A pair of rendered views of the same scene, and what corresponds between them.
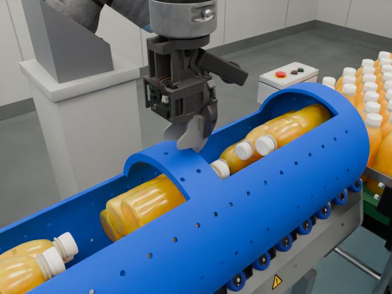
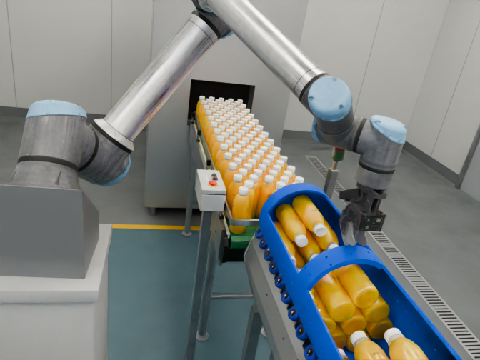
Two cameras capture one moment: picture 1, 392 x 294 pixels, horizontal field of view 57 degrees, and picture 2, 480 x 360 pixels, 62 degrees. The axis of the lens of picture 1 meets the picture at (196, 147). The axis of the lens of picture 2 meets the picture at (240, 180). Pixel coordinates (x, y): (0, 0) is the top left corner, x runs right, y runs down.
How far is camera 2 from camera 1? 1.13 m
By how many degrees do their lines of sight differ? 56
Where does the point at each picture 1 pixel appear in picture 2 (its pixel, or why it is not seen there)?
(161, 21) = (386, 183)
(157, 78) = (375, 211)
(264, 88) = (208, 198)
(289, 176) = not seen: hidden behind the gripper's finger
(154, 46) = (381, 196)
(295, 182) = not seen: hidden behind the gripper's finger
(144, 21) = (113, 176)
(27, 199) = not seen: outside the picture
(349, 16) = (18, 95)
